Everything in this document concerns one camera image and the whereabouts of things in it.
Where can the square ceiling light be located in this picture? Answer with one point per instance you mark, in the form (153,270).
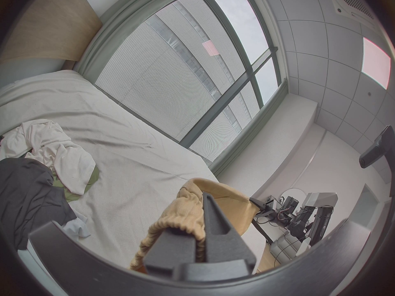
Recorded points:
(376,62)

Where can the bed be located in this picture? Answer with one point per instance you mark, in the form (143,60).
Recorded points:
(123,134)

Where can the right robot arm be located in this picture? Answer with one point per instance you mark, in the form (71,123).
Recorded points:
(319,199)

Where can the window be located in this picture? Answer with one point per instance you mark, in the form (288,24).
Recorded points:
(228,94)

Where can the green garment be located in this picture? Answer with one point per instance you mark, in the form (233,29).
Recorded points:
(92,176)

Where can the black garment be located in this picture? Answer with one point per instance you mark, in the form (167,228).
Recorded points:
(27,196)

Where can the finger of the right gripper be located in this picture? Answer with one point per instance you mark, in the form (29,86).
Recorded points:
(259,203)

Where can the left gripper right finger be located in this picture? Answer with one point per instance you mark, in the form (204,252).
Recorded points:
(228,251)

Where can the pale grey garment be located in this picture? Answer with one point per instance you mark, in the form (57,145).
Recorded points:
(77,227)

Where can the cream garment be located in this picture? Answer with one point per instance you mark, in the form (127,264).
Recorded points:
(71,162)

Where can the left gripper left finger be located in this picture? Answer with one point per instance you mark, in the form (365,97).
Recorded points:
(169,251)

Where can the tan shorts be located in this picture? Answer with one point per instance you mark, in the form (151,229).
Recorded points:
(172,220)

